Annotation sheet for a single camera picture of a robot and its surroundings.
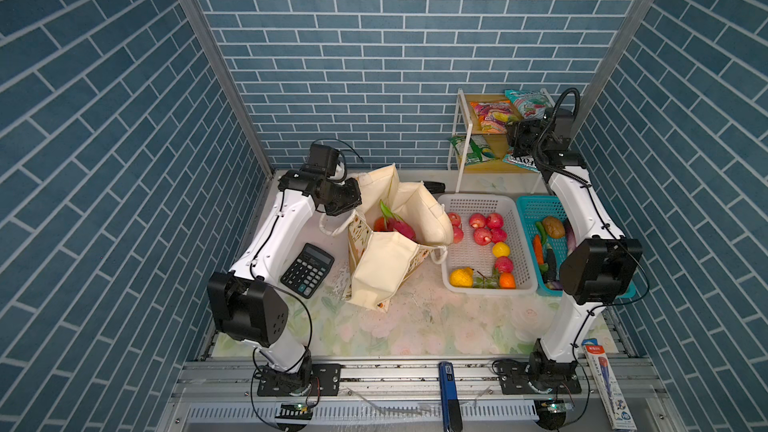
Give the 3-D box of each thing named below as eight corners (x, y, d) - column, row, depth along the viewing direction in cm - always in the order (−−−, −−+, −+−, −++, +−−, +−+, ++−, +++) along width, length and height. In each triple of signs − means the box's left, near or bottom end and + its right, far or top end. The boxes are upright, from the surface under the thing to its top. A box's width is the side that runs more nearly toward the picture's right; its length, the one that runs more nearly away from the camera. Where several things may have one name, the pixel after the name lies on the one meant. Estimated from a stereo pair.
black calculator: (281, 284, 92) (277, 280, 90) (309, 247, 101) (307, 242, 98) (311, 300, 89) (309, 296, 87) (337, 260, 98) (336, 255, 95)
